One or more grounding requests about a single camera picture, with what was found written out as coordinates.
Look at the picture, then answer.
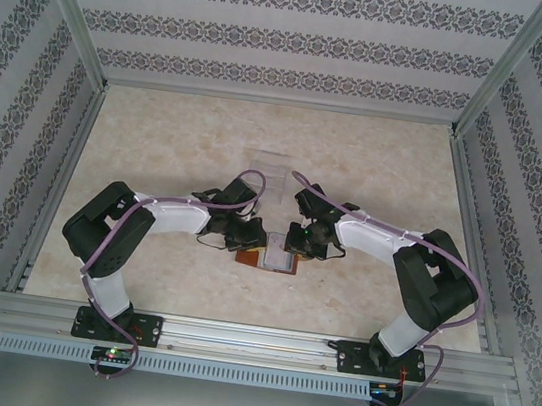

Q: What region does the brown leather card holder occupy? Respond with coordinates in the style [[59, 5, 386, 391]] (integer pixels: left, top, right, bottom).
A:
[[232, 227, 305, 277]]

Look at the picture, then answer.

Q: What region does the white card pink print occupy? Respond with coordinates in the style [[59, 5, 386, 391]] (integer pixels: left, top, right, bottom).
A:
[[263, 232, 299, 273]]

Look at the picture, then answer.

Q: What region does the clear plastic card sleeve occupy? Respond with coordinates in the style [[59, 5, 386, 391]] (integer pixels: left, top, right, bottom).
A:
[[244, 148, 294, 207]]

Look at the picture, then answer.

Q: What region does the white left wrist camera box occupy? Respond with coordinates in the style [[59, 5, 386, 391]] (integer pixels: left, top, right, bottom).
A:
[[246, 200, 266, 223]]

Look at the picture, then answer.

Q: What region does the wide aluminium mounting rail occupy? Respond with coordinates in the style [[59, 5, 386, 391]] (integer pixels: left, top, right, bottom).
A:
[[0, 288, 518, 400]]

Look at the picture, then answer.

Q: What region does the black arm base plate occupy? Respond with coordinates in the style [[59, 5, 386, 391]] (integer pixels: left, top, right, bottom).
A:
[[69, 304, 166, 350], [333, 337, 431, 386]]

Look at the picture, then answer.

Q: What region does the grey slotted cable duct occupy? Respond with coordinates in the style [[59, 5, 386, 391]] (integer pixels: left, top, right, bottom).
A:
[[0, 330, 374, 403]]

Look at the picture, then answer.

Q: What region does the aluminium frame rail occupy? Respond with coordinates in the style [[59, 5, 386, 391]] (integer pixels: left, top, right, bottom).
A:
[[3, 76, 110, 302], [418, 131, 533, 359], [101, 71, 458, 135]]

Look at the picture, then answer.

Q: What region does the purple cable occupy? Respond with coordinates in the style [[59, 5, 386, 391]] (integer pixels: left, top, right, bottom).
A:
[[259, 169, 500, 406], [67, 147, 270, 396]]

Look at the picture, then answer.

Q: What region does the black controller board bracket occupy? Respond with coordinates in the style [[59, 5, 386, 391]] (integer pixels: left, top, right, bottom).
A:
[[366, 380, 407, 406], [86, 342, 138, 380]]

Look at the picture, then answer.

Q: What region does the aluminium frame post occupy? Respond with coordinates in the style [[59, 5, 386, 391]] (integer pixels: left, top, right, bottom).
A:
[[449, 0, 542, 150], [13, 0, 120, 90]]

